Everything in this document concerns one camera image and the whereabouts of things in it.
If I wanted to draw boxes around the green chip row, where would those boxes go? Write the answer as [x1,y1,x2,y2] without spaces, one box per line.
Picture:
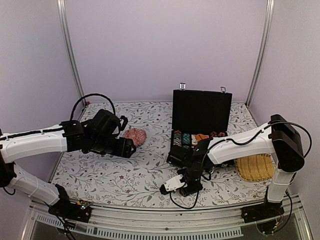
[181,133,191,149]

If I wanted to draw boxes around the orange big blind button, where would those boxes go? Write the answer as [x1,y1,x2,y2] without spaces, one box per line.
[195,134,207,141]

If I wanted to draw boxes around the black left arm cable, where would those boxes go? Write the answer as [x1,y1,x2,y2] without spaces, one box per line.
[69,93,117,122]

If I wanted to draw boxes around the right aluminium frame post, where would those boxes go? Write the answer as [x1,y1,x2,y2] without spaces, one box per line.
[245,0,275,109]

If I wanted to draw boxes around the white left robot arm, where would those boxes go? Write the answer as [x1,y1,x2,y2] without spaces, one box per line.
[0,109,137,217]

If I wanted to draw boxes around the red card deck box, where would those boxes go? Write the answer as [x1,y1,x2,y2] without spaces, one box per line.
[191,134,209,146]

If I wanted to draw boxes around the aluminium frame post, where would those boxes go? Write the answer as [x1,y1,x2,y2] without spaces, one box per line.
[245,0,275,109]
[56,0,85,97]

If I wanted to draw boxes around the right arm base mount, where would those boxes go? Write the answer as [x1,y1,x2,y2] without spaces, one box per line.
[241,197,285,235]

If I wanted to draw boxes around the woven bamboo tray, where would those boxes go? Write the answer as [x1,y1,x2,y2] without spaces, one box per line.
[234,153,275,182]

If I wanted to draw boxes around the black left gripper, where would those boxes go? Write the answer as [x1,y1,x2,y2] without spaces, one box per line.
[90,135,137,158]

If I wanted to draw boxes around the front aluminium rail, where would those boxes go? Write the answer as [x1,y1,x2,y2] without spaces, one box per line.
[22,194,313,240]

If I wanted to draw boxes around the left aluminium frame post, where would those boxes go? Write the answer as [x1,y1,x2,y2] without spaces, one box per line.
[56,0,85,97]

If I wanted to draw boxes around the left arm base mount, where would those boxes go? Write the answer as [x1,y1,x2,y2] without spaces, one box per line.
[48,184,92,223]

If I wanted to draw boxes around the black poker case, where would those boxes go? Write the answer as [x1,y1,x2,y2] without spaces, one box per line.
[169,82,233,152]

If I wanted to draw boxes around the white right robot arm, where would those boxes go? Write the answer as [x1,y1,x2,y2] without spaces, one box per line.
[159,114,306,218]

